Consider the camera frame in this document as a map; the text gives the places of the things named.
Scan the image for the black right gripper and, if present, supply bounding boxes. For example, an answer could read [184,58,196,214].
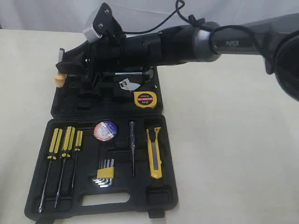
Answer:
[56,34,162,85]

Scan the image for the black electrical tape roll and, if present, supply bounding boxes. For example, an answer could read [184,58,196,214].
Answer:
[93,120,118,141]

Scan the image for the yellow tape measure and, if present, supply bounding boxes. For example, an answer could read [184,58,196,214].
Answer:
[134,91,157,108]

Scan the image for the yellow utility knife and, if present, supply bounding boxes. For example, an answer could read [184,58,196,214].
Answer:
[146,127,163,179]

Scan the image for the orange black handled pliers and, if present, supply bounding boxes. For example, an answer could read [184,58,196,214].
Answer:
[54,73,102,98]

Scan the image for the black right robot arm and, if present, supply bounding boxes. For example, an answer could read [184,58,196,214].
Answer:
[56,14,299,99]

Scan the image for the black plastic tool case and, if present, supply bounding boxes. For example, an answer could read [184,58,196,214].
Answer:
[24,60,178,224]

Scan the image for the silver adjustable wrench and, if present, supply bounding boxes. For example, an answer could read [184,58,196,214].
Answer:
[102,78,141,91]

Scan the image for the small yellow black screwdriver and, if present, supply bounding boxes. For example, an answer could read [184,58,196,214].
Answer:
[71,130,83,190]

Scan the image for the medium yellow black screwdriver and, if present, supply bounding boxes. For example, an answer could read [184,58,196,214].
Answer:
[54,126,75,208]

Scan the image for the large yellow black screwdriver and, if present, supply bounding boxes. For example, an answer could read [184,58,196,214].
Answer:
[38,128,63,213]

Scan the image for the clear tester screwdriver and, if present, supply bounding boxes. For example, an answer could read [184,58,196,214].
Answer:
[129,121,135,177]

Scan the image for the hex key set yellow holder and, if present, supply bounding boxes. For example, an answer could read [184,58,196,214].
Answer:
[92,159,114,188]

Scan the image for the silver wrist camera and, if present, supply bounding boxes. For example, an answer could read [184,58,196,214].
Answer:
[83,2,123,44]

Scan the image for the claw hammer black handle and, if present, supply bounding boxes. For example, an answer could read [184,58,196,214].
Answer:
[100,69,155,81]

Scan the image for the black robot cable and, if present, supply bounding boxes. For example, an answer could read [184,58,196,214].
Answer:
[121,0,299,77]

